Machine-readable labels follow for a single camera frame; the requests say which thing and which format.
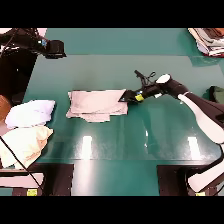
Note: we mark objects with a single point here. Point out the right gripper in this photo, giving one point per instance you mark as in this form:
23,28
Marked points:
141,93

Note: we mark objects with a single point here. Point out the pale yellow garment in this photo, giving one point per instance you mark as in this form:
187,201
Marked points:
23,143

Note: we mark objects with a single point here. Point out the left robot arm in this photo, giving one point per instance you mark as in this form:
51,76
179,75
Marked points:
23,37

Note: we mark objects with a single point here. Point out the white garment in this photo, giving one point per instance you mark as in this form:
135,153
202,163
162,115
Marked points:
30,113

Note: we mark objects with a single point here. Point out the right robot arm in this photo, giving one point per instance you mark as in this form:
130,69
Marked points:
203,111

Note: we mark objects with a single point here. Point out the heap of clothes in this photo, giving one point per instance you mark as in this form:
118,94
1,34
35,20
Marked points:
210,41

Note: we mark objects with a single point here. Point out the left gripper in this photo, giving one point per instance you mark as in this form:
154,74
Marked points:
56,49

